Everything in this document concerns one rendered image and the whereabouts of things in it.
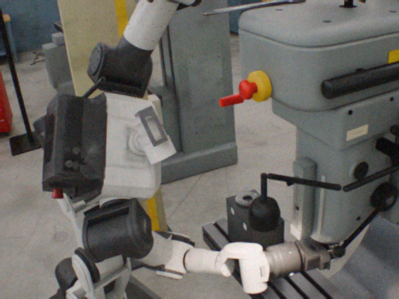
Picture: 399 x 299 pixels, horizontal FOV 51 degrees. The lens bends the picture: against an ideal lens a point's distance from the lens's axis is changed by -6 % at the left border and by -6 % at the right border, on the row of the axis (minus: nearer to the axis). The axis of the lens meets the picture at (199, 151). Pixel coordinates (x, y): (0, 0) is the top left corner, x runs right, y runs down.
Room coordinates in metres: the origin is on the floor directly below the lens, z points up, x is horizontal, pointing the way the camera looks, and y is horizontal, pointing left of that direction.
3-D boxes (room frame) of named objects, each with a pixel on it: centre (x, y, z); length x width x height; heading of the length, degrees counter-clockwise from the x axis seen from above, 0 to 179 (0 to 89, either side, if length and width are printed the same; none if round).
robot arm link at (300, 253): (0.88, -0.25, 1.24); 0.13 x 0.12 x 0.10; 11
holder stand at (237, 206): (1.24, -0.17, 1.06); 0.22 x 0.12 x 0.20; 19
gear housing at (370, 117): (0.91, -0.38, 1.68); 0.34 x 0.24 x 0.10; 114
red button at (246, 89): (0.79, -0.10, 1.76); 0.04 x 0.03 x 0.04; 24
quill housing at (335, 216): (0.89, -0.34, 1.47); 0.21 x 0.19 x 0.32; 24
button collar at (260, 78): (0.80, -0.13, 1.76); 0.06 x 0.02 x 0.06; 24
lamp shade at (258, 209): (0.76, -0.13, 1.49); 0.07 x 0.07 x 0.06
